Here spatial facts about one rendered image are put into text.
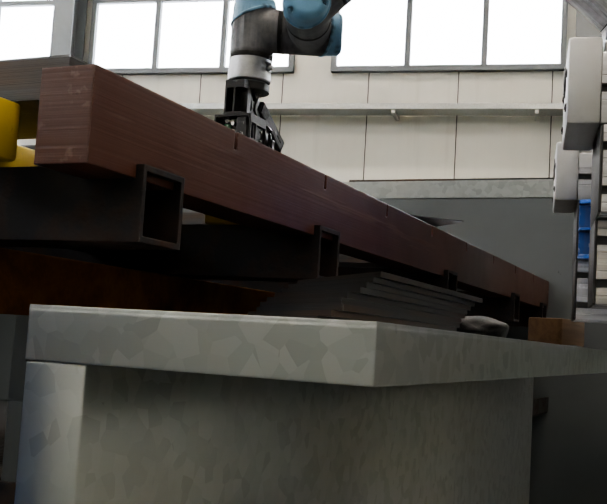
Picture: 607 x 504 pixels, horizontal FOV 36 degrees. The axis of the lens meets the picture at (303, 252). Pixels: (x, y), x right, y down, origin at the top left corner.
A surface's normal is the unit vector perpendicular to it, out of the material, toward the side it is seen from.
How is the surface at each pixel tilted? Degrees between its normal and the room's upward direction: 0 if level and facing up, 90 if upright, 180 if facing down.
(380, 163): 90
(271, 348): 90
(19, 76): 90
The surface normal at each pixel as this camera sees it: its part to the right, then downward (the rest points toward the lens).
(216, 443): 0.91, 0.02
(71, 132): -0.40, -0.11
